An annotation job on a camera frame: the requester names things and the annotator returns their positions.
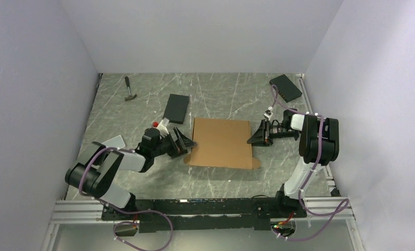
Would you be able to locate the black handled hammer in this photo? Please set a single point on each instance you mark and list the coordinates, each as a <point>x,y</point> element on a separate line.
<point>128,86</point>

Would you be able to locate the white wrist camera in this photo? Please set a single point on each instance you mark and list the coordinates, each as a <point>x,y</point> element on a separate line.
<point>162,126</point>
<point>268,114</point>

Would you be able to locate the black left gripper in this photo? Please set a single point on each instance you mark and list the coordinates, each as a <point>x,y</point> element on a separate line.
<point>184,142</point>

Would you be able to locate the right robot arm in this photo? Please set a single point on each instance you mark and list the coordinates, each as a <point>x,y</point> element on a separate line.
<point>318,145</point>

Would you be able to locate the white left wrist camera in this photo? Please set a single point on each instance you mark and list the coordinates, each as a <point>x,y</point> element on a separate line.
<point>162,126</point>

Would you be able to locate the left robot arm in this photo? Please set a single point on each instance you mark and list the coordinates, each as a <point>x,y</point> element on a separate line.
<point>95,169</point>

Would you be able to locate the brown cardboard box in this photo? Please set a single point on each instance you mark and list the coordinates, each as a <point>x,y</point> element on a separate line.
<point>222,143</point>

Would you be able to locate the white plastic box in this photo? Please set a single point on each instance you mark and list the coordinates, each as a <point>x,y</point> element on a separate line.
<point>115,143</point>

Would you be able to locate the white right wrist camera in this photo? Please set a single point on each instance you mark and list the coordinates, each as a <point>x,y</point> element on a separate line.
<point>268,114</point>

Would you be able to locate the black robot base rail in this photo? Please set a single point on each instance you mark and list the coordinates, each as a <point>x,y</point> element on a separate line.
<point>257,213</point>

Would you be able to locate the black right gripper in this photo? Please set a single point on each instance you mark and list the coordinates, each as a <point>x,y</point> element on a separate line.
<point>258,139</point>

